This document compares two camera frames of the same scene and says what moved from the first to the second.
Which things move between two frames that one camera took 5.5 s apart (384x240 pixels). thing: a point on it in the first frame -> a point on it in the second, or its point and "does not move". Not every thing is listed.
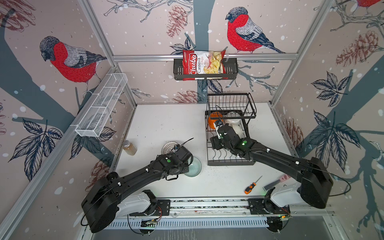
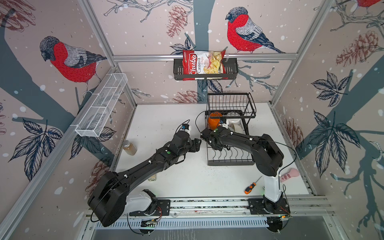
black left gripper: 186,169 -> 195,145
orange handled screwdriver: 248,190 does not move
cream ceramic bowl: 238,130 does not move
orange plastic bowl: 214,116 does not move
